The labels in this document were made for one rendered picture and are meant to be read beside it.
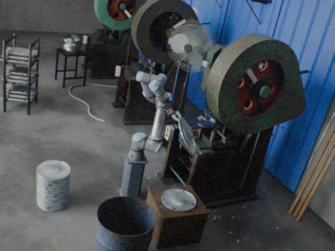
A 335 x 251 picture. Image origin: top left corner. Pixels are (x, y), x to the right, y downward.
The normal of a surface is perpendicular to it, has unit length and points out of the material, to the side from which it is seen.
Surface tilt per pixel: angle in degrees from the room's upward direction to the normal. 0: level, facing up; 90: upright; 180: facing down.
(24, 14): 90
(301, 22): 90
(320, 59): 90
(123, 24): 90
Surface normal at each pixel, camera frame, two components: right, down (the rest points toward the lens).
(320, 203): -0.89, 0.04
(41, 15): 0.42, 0.47
